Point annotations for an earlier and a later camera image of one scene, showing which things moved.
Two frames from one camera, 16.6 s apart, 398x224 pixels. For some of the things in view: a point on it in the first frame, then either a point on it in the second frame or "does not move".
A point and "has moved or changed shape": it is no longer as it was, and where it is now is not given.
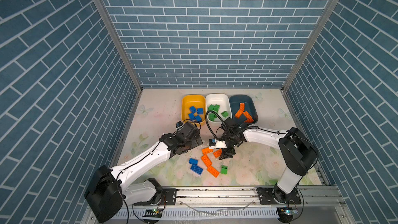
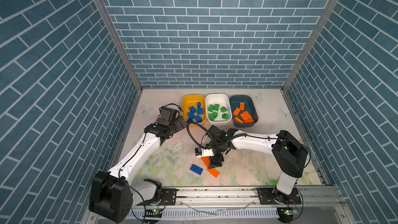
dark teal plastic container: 250,107 does not move
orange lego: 218,153 has moved or changed shape
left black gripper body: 193,143 -> 176,125
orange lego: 238,113 has moved or changed shape
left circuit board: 153,213 does not move
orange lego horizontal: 250,119 does not move
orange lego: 207,150 has moved or changed shape
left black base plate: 169,197 does not move
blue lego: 193,109 does not move
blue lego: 198,119 does not move
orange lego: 206,161 does not move
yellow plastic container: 198,101 does not move
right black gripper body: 229,143 -> 217,150
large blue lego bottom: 197,169 does not move
